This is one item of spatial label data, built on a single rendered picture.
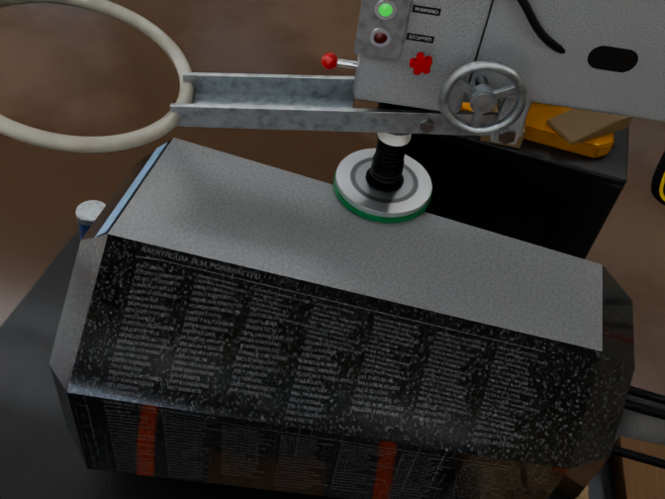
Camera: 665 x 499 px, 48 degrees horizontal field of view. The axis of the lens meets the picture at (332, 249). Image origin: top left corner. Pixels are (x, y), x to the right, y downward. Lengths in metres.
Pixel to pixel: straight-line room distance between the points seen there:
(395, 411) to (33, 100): 2.24
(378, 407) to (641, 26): 0.82
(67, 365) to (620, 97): 1.17
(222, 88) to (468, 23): 0.56
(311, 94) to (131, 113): 1.67
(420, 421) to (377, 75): 0.66
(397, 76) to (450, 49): 0.10
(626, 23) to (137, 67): 2.45
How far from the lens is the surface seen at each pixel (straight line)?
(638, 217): 3.17
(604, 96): 1.42
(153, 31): 1.74
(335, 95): 1.57
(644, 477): 2.30
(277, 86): 1.58
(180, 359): 1.51
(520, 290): 1.54
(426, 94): 1.37
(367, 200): 1.58
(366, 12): 1.27
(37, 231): 2.71
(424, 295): 1.47
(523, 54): 1.35
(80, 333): 1.57
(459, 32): 1.31
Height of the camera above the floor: 1.90
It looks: 46 degrees down
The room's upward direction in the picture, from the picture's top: 10 degrees clockwise
